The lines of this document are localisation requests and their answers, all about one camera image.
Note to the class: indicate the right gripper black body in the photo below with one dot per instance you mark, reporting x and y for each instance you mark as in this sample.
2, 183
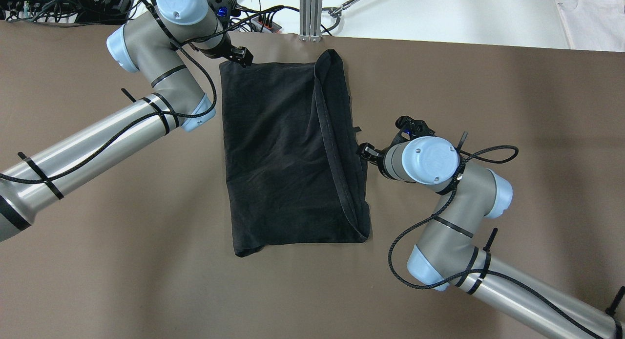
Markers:
379, 159

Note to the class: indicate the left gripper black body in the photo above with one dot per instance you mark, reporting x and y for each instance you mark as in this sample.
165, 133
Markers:
226, 49

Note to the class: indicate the black printed t-shirt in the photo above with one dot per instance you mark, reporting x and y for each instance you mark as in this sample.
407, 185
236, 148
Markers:
292, 170

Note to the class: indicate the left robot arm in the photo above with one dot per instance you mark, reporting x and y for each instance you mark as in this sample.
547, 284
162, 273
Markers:
151, 44

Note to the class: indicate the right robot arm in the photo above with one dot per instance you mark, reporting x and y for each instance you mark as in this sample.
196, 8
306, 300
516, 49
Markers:
440, 251

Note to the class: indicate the white folded cloth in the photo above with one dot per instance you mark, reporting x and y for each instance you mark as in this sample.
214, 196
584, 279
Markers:
593, 24

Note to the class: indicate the aluminium frame post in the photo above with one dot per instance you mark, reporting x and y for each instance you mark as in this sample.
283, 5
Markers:
310, 20

